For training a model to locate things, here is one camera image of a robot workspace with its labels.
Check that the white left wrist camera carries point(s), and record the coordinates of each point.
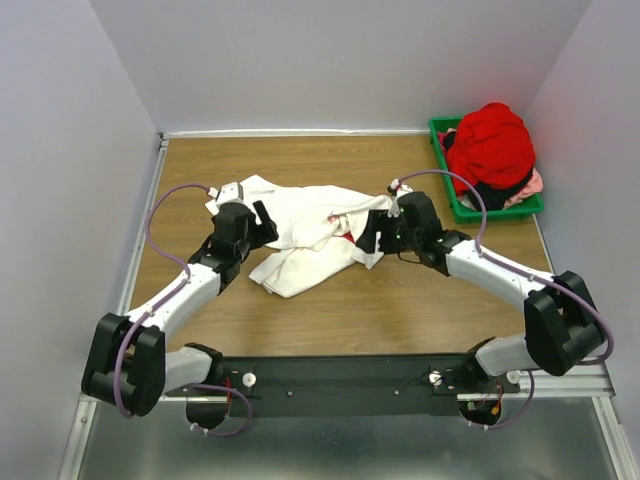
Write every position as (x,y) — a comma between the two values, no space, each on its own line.
(230,192)

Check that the aluminium frame rail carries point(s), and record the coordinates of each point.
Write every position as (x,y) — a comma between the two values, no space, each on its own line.
(580,382)

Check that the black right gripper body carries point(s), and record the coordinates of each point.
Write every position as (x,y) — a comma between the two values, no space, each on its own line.
(395,238)

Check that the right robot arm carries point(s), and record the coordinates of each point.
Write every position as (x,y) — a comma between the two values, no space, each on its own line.
(561,327)

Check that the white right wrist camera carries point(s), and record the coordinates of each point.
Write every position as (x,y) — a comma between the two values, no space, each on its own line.
(397,189)

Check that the white t shirt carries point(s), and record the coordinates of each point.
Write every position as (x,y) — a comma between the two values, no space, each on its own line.
(317,227)

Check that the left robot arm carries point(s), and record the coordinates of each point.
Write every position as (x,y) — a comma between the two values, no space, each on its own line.
(128,365)

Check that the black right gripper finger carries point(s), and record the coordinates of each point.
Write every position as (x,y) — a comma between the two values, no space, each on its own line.
(369,241)
(376,222)

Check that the red t shirt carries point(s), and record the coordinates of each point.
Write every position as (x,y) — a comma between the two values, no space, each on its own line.
(492,146)

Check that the green plastic bin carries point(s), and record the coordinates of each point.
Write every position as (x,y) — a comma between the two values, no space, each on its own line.
(461,213)

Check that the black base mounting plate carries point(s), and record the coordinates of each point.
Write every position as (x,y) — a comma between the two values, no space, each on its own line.
(342,386)

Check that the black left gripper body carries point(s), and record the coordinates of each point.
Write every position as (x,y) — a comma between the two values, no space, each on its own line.
(244,245)

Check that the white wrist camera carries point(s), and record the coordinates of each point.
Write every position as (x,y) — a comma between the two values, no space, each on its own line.
(397,189)
(230,192)

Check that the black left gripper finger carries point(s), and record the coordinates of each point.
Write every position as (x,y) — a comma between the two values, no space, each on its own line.
(265,220)
(263,234)

